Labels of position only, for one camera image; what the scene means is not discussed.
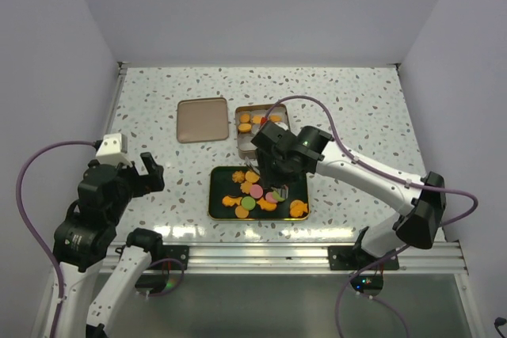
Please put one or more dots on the gold tin lid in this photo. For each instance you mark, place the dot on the gold tin lid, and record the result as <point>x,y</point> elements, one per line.
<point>202,120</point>

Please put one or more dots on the pink sandwich cookie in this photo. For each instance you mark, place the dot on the pink sandwich cookie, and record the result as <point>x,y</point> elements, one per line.
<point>269,197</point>
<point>256,191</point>

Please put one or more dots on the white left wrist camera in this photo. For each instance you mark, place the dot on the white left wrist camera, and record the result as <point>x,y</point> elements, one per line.
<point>113,150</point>

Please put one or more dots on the dark green gold-rimmed tray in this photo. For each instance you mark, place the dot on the dark green gold-rimmed tray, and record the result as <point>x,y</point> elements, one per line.
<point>238,193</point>

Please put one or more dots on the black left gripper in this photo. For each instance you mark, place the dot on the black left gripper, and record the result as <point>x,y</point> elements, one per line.
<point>155,181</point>

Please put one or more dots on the orange scalloped cookie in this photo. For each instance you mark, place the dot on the orange scalloped cookie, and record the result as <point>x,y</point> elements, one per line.
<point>245,187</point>

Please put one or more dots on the orange dotted cookie right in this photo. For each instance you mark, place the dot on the orange dotted cookie right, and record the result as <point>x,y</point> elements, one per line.
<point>252,177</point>

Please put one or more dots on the silver metal tongs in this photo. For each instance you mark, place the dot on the silver metal tongs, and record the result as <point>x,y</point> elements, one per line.
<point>252,166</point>

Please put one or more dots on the orange dotted round cookie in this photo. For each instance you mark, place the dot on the orange dotted round cookie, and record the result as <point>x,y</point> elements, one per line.
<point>244,128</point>

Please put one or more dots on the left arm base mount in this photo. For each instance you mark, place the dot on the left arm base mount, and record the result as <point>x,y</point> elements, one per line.
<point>176,252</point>

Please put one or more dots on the orange fish cookie left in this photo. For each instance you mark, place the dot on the orange fish cookie left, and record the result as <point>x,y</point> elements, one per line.
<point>229,201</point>

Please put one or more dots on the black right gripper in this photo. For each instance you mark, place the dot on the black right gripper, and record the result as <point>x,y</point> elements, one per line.
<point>268,176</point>

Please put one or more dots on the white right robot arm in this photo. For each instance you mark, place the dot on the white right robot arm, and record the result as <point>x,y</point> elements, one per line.
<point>417,210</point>

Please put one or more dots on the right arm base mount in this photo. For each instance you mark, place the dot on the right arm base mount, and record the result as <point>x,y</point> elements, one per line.
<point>347,258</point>

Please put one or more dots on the orange fish cookie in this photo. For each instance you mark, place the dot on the orange fish cookie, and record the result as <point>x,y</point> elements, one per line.
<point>265,205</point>
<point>229,201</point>
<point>298,209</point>

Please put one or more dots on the gold cookie tin box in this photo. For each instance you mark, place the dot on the gold cookie tin box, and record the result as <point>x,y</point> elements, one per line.
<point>246,149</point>

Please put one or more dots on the green sandwich cookie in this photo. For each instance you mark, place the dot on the green sandwich cookie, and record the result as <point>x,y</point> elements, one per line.
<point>248,203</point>
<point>280,195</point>

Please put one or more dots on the aluminium table rail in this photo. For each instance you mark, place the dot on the aluminium table rail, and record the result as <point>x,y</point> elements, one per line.
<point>311,259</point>

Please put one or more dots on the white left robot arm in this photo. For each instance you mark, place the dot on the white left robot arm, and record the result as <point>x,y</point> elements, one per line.
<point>82,241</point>

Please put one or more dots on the orange fish cookie centre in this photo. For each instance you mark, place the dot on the orange fish cookie centre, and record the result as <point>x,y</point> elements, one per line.
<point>265,205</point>

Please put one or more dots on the plain orange round cookie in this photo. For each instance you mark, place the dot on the plain orange round cookie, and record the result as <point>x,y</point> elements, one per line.
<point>241,212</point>

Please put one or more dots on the orange flower cookie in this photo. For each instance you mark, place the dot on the orange flower cookie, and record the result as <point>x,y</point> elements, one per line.
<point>239,177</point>

